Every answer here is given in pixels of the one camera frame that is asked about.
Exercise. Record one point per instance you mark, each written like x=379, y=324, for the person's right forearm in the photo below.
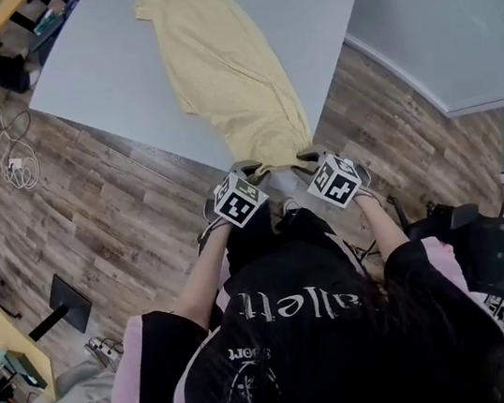
x=382, y=227

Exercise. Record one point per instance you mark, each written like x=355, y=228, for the person's black and pink shirt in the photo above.
x=292, y=275

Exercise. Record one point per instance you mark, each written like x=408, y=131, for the black mesh office chair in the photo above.
x=502, y=251

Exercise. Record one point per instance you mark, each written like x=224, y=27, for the dark green box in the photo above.
x=47, y=25

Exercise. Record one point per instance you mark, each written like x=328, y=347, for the white power strip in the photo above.
x=102, y=350

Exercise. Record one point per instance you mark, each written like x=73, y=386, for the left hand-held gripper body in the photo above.
x=238, y=203

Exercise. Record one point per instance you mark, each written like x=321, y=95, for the person's right shoe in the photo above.
x=290, y=205

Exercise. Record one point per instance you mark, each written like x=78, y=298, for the grey cloth pile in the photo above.
x=80, y=389

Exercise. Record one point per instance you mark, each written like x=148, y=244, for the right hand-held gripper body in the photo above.
x=336, y=180

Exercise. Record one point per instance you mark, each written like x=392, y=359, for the yellow wooden desk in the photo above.
x=13, y=338

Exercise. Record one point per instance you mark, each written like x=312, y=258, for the person's left forearm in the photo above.
x=202, y=275

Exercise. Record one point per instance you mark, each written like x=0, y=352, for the green desk box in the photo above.
x=27, y=369

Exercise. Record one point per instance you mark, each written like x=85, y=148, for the yellow cloth garment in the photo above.
x=222, y=72

